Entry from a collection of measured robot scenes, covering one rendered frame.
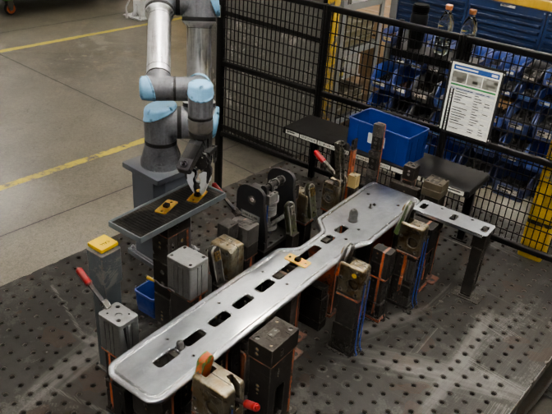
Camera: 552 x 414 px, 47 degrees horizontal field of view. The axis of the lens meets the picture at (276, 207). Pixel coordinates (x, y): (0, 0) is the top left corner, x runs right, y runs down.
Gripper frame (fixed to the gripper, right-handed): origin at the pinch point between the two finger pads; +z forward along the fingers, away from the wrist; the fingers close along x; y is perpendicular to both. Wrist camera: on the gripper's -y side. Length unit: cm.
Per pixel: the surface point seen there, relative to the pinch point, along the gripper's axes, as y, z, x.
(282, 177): 20.2, -0.7, -22.0
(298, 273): -5.5, 17.7, -36.9
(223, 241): -9.1, 9.8, -13.1
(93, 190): 166, 118, 154
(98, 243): -35.9, 1.8, 13.3
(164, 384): -62, 18, -20
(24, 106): 272, 118, 290
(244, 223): 3.7, 9.9, -15.0
